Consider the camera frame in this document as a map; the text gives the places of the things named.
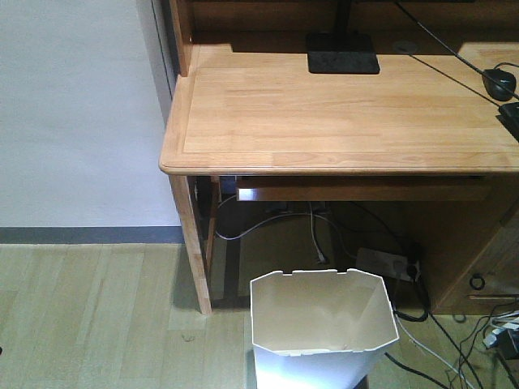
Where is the white plastic trash bin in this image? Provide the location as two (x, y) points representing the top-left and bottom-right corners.
(250, 268), (399, 388)

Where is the wooden desk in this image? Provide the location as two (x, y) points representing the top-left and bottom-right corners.
(159, 1), (518, 314)

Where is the white power strip under desk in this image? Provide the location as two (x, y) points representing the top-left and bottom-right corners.
(355, 248), (420, 282)

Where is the black monitor stand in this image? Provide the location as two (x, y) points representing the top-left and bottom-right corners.
(305, 1), (380, 75)

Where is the black keyboard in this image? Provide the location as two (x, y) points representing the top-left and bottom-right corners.
(498, 102), (519, 141)

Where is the black computer mouse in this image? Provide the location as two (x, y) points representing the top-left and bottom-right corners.
(482, 68), (517, 102)

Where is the white power strip right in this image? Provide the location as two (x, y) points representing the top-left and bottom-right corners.
(483, 316), (518, 348)

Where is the white cable under desk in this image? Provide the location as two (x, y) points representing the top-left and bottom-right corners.
(215, 194), (330, 265)

